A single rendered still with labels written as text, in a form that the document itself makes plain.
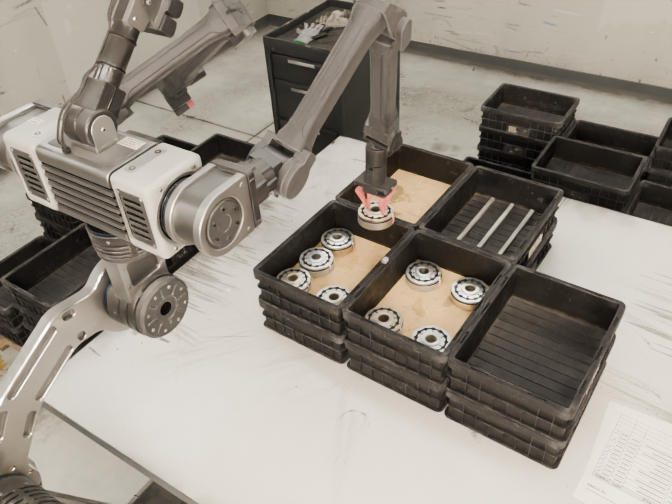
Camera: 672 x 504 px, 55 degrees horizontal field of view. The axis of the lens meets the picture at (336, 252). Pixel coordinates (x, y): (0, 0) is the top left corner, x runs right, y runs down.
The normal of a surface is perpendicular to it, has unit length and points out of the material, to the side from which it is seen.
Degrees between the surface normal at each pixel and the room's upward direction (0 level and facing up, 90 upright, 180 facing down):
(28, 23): 90
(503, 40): 90
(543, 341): 0
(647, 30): 90
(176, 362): 0
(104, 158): 0
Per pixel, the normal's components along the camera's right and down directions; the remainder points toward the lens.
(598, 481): -0.06, -0.77
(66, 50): 0.84, 0.31
